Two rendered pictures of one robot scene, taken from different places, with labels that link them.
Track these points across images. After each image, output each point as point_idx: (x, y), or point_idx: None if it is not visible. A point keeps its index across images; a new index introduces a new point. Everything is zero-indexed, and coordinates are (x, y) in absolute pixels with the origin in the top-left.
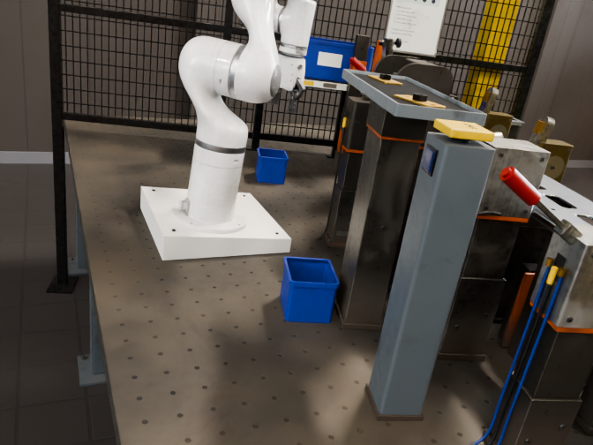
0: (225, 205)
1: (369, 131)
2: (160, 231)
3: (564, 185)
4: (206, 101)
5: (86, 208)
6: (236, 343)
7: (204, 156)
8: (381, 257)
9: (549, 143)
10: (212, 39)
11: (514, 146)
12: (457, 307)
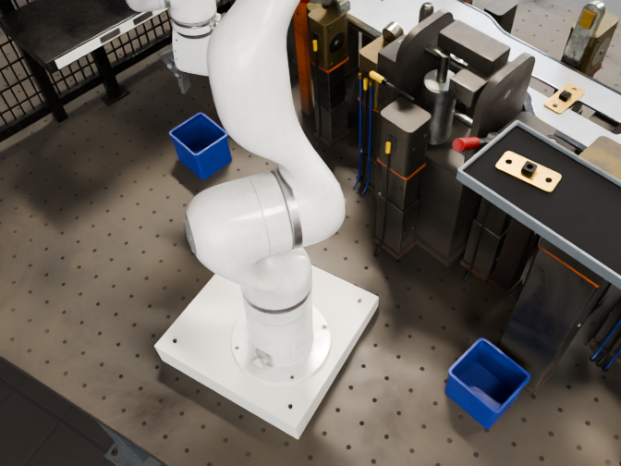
0: (311, 330)
1: (547, 255)
2: (276, 418)
3: None
4: (261, 273)
5: (113, 419)
6: None
7: (281, 320)
8: (571, 337)
9: (601, 33)
10: (235, 206)
11: None
12: None
